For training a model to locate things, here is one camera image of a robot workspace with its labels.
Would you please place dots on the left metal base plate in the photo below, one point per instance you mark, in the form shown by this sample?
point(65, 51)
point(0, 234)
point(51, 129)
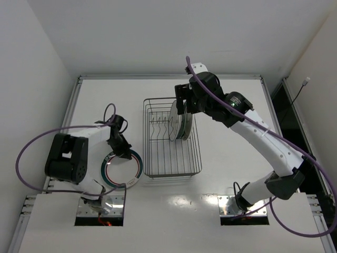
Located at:
point(106, 206)

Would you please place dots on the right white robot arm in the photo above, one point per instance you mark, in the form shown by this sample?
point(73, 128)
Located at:
point(236, 112)

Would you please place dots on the white plate thin green rings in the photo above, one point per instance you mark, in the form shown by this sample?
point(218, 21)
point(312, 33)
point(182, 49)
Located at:
point(174, 124)

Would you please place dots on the grey wire dish rack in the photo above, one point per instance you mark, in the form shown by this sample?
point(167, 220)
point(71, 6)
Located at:
point(164, 155)

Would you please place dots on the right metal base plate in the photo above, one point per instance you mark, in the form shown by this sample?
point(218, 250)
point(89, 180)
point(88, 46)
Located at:
point(229, 209)

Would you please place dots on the small blue patterned plate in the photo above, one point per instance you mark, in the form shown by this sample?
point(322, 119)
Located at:
point(181, 130)

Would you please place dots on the black wall cable white plug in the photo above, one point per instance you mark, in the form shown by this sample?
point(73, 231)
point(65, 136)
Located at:
point(304, 84)

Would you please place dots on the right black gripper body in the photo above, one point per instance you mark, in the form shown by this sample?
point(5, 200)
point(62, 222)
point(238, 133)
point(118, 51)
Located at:
point(180, 94)

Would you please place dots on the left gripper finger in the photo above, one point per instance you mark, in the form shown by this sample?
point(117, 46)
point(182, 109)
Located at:
point(109, 157)
point(127, 155)

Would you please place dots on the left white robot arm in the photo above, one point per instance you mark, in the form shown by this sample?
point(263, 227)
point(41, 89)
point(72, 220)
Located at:
point(68, 157)

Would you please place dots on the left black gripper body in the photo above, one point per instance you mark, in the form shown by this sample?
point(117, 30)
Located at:
point(120, 147)

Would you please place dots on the metal base plate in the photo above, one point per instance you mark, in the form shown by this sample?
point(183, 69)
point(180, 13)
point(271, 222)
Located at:
point(106, 206)
point(229, 209)

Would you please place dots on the green red rim plate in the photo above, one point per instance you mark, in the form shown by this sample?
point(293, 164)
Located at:
point(122, 173)
point(188, 126)

